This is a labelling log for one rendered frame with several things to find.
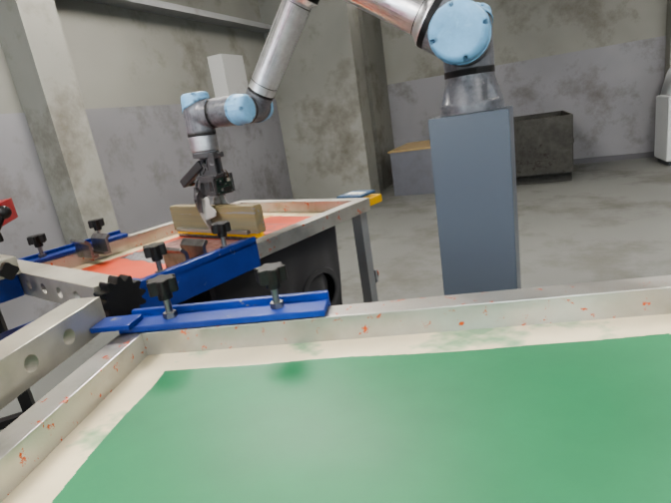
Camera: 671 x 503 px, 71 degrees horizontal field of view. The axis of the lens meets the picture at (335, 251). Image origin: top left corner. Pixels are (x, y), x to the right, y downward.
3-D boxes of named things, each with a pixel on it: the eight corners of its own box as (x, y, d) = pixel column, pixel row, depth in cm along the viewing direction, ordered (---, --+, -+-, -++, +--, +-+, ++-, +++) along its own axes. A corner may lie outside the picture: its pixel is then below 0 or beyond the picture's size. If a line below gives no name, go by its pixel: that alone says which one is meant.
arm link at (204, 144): (182, 138, 127) (206, 135, 133) (186, 156, 128) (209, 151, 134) (199, 137, 122) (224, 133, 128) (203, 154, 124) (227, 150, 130)
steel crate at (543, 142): (569, 168, 695) (568, 109, 673) (574, 183, 590) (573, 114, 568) (496, 174, 736) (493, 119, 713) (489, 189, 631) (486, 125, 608)
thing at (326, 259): (329, 324, 156) (311, 219, 146) (349, 328, 150) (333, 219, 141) (220, 400, 122) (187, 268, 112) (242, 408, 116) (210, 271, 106)
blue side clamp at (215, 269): (247, 263, 111) (241, 236, 109) (261, 265, 108) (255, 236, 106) (129, 315, 89) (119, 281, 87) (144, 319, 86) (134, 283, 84)
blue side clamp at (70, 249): (124, 251, 145) (118, 230, 143) (133, 252, 142) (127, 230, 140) (17, 286, 123) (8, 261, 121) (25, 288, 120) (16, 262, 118)
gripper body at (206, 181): (215, 199, 126) (206, 153, 123) (195, 198, 132) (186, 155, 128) (237, 193, 132) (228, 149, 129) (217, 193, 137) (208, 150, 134)
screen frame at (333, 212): (243, 210, 180) (241, 200, 179) (370, 210, 144) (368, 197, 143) (16, 283, 122) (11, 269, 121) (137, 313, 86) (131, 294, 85)
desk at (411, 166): (450, 178, 765) (447, 138, 747) (436, 193, 660) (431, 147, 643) (411, 182, 791) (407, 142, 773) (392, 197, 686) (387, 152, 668)
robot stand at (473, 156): (530, 490, 152) (512, 105, 120) (528, 537, 137) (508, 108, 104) (472, 481, 160) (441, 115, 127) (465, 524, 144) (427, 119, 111)
